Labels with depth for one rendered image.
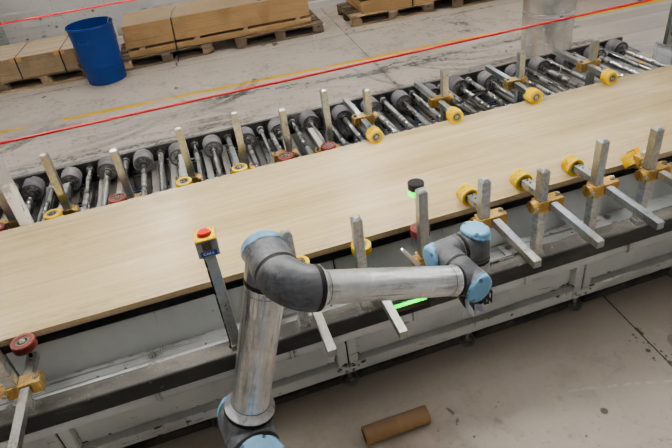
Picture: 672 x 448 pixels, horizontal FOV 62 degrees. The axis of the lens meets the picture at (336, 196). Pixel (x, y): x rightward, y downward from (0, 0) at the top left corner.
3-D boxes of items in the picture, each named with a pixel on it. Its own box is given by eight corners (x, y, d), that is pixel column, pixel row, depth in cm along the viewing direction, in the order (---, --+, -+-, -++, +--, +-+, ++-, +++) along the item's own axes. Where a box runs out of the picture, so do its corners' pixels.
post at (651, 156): (642, 227, 242) (665, 127, 216) (635, 229, 241) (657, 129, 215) (636, 222, 245) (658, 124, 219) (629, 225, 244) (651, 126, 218)
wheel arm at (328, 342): (338, 356, 184) (337, 347, 182) (328, 359, 183) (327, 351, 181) (305, 276, 220) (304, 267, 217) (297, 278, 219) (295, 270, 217)
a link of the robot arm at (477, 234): (452, 224, 173) (478, 214, 176) (452, 256, 180) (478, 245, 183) (470, 239, 166) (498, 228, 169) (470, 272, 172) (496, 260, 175)
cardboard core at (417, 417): (430, 415, 244) (366, 438, 239) (431, 426, 249) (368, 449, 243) (423, 401, 251) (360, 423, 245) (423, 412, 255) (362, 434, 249)
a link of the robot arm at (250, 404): (227, 475, 162) (251, 258, 130) (212, 428, 176) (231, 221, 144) (277, 461, 169) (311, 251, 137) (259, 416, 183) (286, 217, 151)
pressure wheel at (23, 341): (18, 366, 199) (4, 344, 193) (38, 350, 204) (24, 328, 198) (31, 374, 195) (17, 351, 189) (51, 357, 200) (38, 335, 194)
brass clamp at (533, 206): (564, 208, 219) (565, 197, 217) (534, 216, 217) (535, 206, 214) (554, 200, 224) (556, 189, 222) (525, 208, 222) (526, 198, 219)
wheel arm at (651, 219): (664, 228, 201) (666, 220, 199) (655, 230, 200) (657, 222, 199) (574, 165, 242) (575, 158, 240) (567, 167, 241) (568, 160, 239)
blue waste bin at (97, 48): (131, 82, 680) (111, 22, 641) (82, 91, 672) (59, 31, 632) (133, 66, 729) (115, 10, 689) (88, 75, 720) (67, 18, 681)
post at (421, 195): (430, 290, 222) (427, 189, 196) (422, 293, 222) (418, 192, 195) (427, 285, 225) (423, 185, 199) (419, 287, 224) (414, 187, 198)
